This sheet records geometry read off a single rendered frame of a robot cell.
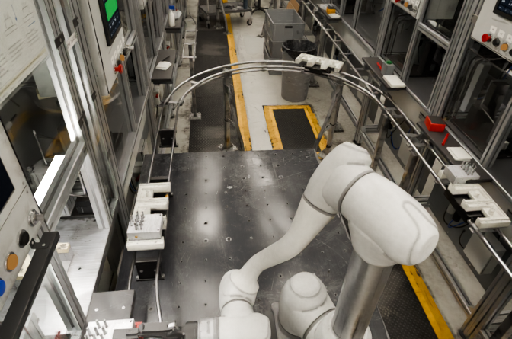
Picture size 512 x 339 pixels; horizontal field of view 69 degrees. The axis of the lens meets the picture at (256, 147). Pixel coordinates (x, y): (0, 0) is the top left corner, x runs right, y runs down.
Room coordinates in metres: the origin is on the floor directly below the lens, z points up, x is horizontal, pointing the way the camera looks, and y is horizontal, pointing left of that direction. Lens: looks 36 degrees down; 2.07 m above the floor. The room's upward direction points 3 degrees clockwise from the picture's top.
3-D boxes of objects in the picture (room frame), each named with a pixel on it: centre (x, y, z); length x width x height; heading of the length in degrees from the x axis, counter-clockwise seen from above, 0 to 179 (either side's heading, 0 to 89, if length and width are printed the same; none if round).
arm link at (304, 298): (0.75, -0.20, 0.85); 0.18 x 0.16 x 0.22; 35
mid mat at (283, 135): (3.17, -0.39, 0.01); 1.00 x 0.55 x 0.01; 8
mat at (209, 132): (5.51, 0.69, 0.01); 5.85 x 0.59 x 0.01; 8
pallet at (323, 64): (2.85, -0.48, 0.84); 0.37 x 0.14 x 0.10; 66
